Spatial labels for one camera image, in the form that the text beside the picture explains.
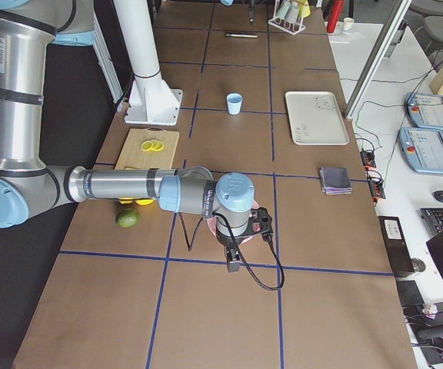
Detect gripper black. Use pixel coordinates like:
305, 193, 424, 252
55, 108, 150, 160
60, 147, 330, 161
248, 0, 255, 22
216, 232, 245, 272

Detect steel muddler black tip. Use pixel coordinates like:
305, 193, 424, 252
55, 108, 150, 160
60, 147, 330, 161
225, 32, 258, 38

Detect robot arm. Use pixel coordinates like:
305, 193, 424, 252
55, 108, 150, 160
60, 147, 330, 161
0, 1, 255, 271
220, 0, 255, 24

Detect green cup on rack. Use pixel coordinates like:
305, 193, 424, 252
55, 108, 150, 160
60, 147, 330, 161
275, 0, 291, 19

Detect white cup on rack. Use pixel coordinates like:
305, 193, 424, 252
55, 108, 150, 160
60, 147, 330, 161
285, 2, 299, 24

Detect white cup rack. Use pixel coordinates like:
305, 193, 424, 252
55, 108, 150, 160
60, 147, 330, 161
268, 1, 306, 35

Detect yellow cup on rack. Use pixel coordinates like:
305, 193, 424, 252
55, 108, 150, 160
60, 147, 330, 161
297, 0, 311, 18

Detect light blue plastic cup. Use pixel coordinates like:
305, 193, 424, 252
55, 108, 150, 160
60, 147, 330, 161
226, 92, 243, 115

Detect white small cup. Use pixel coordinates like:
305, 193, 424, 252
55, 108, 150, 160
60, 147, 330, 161
341, 17, 355, 32

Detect pink bowl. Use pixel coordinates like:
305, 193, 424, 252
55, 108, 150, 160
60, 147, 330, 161
206, 201, 259, 243

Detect red bottle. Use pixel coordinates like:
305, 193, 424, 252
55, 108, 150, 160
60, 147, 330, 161
326, 0, 345, 34

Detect yellow lemon lower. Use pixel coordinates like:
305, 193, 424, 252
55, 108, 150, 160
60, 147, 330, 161
135, 198, 154, 206

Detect yellow lemon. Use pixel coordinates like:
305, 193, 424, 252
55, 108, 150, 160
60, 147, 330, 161
118, 198, 135, 204
135, 198, 154, 206

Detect green avocado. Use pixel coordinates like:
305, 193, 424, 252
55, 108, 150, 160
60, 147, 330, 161
115, 208, 140, 228

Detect cream bear tray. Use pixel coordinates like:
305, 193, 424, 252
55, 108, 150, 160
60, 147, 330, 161
285, 91, 349, 146

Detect yellow lemon upper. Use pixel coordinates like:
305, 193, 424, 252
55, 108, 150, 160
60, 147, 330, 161
118, 198, 135, 204

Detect lemon slices stack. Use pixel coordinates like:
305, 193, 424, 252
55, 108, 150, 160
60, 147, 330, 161
140, 139, 165, 152

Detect wooden cutting board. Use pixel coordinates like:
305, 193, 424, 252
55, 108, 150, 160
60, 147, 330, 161
115, 128, 179, 170

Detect black box device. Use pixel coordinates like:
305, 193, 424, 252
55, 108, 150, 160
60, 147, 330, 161
378, 216, 415, 278

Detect teach pendant far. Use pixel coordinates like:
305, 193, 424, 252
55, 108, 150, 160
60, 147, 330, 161
405, 92, 443, 131

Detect teach pendant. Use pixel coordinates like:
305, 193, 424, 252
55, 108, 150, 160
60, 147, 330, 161
405, 92, 443, 131
398, 128, 443, 175

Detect black keyboard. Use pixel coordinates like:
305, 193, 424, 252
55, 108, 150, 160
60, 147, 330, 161
420, 208, 443, 235

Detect teach pendant near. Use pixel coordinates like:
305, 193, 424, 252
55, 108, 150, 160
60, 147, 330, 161
398, 128, 443, 175

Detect camera cable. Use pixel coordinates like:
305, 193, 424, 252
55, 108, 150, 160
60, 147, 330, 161
178, 211, 285, 291

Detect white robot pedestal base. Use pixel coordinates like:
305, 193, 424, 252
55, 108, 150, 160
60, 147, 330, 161
114, 0, 183, 126

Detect aluminium frame post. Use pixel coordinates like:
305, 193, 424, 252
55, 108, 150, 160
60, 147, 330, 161
344, 0, 411, 119

